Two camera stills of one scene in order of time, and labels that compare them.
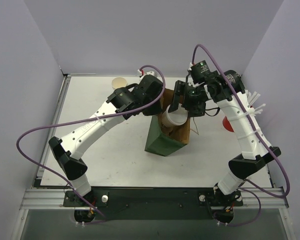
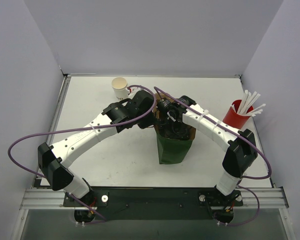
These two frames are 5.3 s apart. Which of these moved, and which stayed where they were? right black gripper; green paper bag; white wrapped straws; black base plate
Moved: right black gripper; green paper bag
Stayed: black base plate; white wrapped straws
